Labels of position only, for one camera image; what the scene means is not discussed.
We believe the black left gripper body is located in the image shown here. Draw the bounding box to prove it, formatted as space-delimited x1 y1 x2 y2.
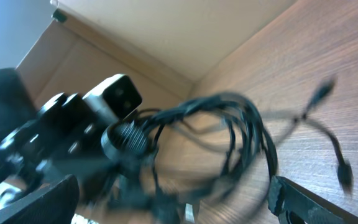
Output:
0 93 154 199

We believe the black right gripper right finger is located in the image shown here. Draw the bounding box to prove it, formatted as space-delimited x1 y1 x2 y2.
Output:
268 175 358 224

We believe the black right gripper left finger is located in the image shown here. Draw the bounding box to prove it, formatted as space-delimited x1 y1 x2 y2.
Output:
0 175 80 224

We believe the black USB cable bundle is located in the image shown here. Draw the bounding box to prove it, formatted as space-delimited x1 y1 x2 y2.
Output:
104 76 354 224

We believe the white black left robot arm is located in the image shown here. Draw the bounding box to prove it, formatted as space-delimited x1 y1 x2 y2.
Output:
0 68 155 201

